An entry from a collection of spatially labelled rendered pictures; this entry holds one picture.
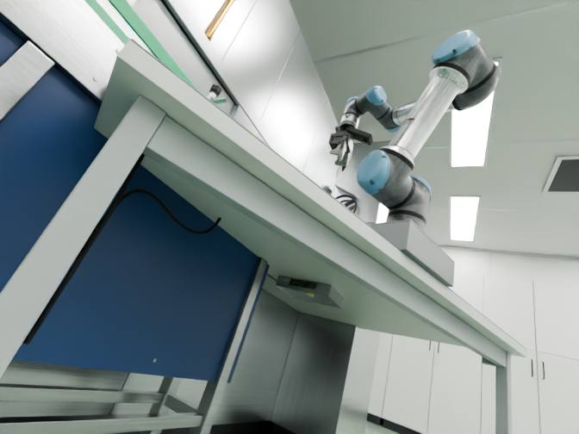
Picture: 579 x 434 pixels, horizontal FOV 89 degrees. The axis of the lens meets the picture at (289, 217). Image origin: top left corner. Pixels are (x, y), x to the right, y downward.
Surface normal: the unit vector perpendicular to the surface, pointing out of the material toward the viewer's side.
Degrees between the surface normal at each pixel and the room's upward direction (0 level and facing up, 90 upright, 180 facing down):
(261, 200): 90
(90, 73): 90
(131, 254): 90
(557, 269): 90
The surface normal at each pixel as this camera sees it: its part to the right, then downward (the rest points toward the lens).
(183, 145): 0.63, -0.14
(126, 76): -0.29, 0.87
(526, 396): -0.42, -0.49
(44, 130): 0.86, 0.05
